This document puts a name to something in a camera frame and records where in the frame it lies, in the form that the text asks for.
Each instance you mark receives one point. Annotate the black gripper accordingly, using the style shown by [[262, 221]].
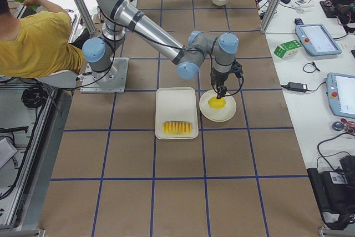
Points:
[[217, 78]]

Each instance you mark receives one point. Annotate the yellow lemon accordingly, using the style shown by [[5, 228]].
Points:
[[216, 103]]

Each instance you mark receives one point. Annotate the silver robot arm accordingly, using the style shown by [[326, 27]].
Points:
[[121, 15]]

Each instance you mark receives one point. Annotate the white round plate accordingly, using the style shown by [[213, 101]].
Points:
[[217, 115]]

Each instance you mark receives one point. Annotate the white rectangular tray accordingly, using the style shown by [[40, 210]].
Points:
[[176, 104]]

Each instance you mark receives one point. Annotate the sliced yellow pineapple pieces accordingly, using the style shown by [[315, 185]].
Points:
[[177, 127]]

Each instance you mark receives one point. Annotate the black power adapter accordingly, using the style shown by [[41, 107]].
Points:
[[295, 87]]

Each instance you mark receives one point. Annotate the green white carton box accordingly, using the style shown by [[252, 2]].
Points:
[[287, 49]]

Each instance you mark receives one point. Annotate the far blue teach pendant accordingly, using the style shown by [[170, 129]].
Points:
[[316, 40]]

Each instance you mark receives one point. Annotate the blue teach pendant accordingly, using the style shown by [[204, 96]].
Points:
[[340, 92], [316, 40]]

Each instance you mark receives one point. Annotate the near blue teach pendant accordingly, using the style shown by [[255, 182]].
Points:
[[340, 92]]

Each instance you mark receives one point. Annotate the person in yellow shirt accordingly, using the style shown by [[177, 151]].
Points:
[[37, 45]]

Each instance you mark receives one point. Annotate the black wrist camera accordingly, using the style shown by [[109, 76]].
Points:
[[237, 69]]

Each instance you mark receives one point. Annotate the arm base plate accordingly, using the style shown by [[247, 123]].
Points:
[[113, 81]]

